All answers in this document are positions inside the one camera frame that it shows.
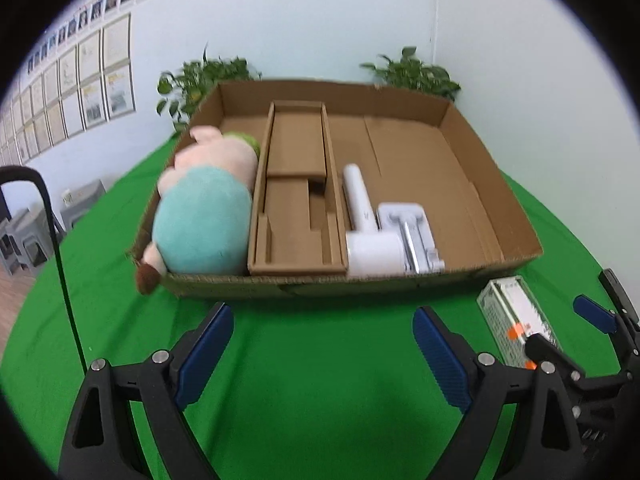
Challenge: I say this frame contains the pink and teal plush toy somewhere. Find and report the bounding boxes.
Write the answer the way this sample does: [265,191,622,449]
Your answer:
[136,126,262,295]

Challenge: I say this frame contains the large green potted plant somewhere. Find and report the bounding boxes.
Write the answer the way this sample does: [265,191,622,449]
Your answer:
[156,45,262,138]

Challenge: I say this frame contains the long narrow cardboard box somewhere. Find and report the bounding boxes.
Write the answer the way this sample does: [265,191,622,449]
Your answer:
[247,101,349,277]

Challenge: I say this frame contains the grey storage box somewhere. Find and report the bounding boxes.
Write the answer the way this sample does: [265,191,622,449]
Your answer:
[60,178,107,231]

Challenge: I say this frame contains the rectangular box with orange tape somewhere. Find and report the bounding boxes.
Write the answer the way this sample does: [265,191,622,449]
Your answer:
[476,276,563,368]

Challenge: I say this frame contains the white vacuum brush attachment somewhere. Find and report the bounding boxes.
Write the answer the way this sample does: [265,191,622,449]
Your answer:
[376,202,446,275]

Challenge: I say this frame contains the small green potted plant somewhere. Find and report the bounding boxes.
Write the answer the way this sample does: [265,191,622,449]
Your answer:
[360,46,461,102]

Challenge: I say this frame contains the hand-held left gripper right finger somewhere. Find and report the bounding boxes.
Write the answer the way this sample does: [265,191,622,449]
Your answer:
[412,306,588,480]

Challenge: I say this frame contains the row of framed wall posters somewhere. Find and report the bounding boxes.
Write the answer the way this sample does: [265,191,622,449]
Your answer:
[0,12,137,166]

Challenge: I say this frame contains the grey plastic stools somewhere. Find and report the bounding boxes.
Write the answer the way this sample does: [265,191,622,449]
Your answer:
[0,205,66,276]

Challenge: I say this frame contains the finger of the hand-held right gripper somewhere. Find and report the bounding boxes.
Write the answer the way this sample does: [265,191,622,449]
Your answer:
[522,332,586,386]
[572,268,640,361]

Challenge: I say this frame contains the large cardboard box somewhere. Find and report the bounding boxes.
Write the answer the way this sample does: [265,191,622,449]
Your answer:
[131,79,544,301]

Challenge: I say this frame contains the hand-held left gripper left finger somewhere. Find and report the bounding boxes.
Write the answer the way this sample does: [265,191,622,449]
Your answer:
[57,301,235,480]

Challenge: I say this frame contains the white handheld vacuum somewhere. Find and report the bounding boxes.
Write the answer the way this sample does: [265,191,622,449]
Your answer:
[342,163,405,277]

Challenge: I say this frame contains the black curved stand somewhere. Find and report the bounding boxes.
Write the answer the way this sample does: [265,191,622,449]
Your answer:
[0,165,87,376]

